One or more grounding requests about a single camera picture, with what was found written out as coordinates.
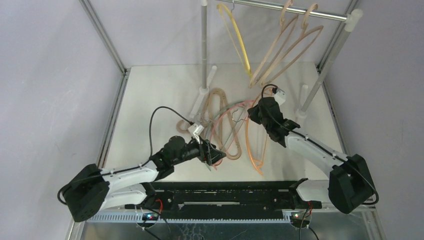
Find green wire hanger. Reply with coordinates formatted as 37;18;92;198
202;101;253;172

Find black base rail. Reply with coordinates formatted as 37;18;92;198
125;178;322;220

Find right black cable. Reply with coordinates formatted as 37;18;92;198
260;83;381;206

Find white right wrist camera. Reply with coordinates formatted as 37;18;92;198
272;87;287;107

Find aluminium frame right post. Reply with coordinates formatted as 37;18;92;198
316;0;362;74

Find left black cable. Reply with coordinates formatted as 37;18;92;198
56;105;195;206

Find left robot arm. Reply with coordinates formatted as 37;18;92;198
57;136;227;223

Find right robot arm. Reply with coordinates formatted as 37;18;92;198
247;97;380;214

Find black cable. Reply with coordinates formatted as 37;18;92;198
260;83;381;206
56;105;195;206

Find pink wire hanger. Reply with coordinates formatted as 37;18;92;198
206;100;256;172

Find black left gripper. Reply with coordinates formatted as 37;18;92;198
171;133;225;166

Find aluminium frame post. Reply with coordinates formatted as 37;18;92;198
316;0;362;74
78;0;128;75

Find aluminium frame left post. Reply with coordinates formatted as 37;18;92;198
78;0;128;75

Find metal clothes rack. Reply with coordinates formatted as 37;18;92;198
188;0;364;120

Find yellow wire hanger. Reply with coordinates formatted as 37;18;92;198
216;3;253;79

